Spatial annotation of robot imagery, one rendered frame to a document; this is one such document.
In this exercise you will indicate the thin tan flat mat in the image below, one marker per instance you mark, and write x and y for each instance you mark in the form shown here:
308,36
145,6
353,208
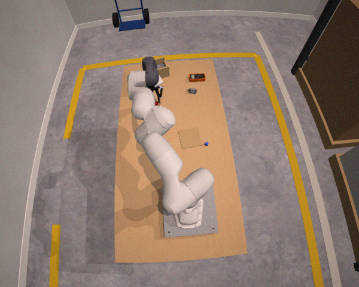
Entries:
190,138

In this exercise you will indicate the orange pocket multimeter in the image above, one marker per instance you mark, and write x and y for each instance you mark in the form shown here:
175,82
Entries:
197,77

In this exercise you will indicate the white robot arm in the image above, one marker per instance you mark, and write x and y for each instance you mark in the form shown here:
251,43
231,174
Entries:
178,196

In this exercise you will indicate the tan wooden open box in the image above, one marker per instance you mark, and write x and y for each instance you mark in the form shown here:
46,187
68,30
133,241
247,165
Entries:
162,67

